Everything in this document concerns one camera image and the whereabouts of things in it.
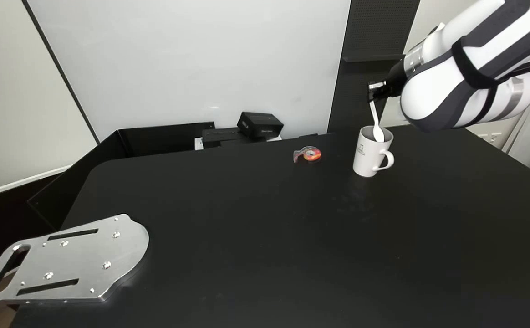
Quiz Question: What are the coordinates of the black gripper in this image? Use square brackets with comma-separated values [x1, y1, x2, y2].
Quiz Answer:
[368, 59, 408, 103]

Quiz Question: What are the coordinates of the white plastic spoon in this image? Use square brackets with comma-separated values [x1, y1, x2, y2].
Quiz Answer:
[368, 98, 388, 145]

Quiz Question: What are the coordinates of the white ceramic mug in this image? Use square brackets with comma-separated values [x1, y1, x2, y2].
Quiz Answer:
[351, 123, 397, 180]

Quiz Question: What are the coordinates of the dark grey pillar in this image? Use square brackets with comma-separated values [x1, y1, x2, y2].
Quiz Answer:
[326, 0, 422, 136]

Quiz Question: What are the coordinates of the orange tape roll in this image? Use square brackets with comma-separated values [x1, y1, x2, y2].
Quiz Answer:
[291, 143, 324, 165]

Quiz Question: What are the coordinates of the small black box device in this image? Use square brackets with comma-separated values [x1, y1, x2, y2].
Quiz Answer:
[235, 109, 286, 141]

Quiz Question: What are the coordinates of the white whiteboard panel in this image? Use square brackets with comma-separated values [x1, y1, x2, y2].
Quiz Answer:
[22, 0, 353, 143]

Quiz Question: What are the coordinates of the silver metal mounting plate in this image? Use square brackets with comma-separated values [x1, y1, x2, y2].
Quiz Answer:
[0, 211, 151, 305]

